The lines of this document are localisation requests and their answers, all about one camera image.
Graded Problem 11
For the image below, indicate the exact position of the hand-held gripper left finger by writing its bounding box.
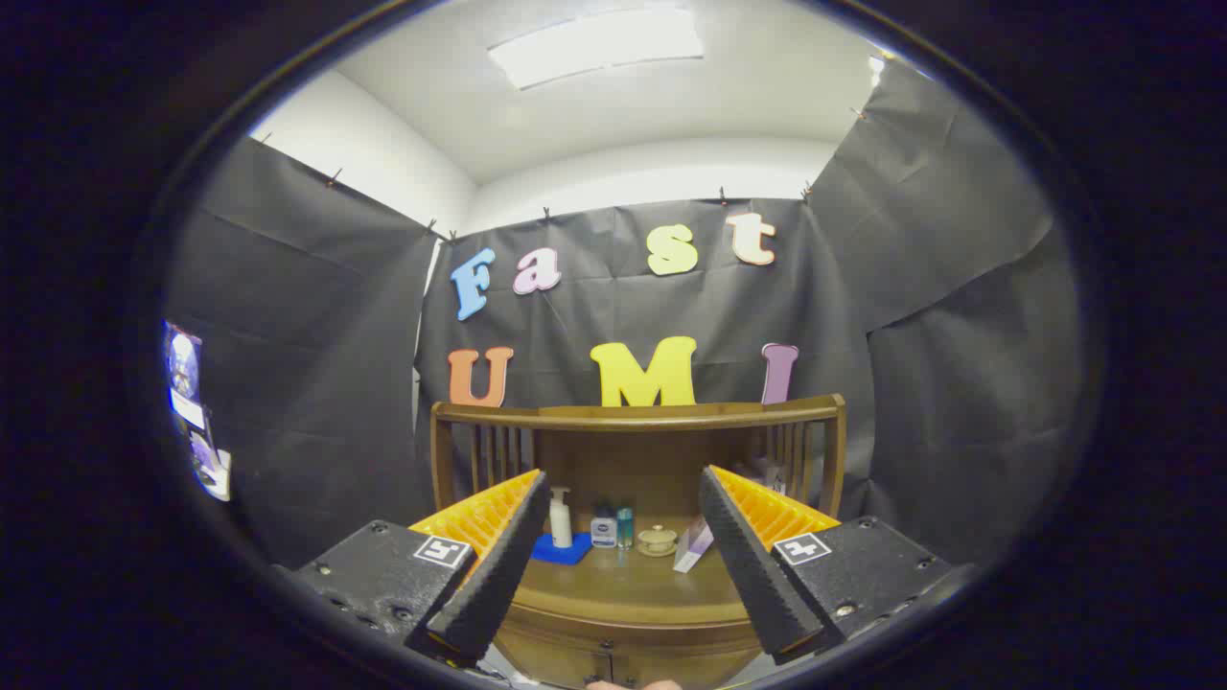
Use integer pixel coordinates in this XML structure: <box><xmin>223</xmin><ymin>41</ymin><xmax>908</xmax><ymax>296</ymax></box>
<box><xmin>273</xmin><ymin>468</ymin><xmax>552</xmax><ymax>670</ymax></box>

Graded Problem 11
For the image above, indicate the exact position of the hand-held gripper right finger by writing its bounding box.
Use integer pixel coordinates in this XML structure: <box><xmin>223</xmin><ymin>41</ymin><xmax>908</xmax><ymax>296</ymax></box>
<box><xmin>698</xmin><ymin>465</ymin><xmax>960</xmax><ymax>667</ymax></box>

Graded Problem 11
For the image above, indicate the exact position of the wooden countertop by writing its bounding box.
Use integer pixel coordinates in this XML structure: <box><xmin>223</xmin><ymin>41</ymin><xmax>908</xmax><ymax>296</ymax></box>
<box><xmin>513</xmin><ymin>517</ymin><xmax>768</xmax><ymax>626</ymax></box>

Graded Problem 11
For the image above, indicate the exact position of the wooden cabinet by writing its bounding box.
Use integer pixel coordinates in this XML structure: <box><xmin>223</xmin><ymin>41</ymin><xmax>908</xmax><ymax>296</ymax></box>
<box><xmin>429</xmin><ymin>393</ymin><xmax>848</xmax><ymax>690</ymax></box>

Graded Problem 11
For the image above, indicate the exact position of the purple and white box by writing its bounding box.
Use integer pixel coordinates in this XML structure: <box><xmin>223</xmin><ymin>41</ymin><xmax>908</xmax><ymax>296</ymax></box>
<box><xmin>673</xmin><ymin>517</ymin><xmax>715</xmax><ymax>574</ymax></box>

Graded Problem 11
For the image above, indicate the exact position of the blue folded cloth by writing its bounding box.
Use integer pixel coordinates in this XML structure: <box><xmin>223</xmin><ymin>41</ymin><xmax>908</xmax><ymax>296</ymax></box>
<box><xmin>532</xmin><ymin>532</ymin><xmax>593</xmax><ymax>566</ymax></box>

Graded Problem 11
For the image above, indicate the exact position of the ceiling light panel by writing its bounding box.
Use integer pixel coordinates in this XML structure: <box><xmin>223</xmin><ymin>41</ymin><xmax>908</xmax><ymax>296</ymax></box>
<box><xmin>487</xmin><ymin>8</ymin><xmax>706</xmax><ymax>92</ymax></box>

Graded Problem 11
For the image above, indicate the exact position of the wall poster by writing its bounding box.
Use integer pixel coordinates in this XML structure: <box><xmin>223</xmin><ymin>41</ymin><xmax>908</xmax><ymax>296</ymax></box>
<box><xmin>163</xmin><ymin>321</ymin><xmax>233</xmax><ymax>502</ymax></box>

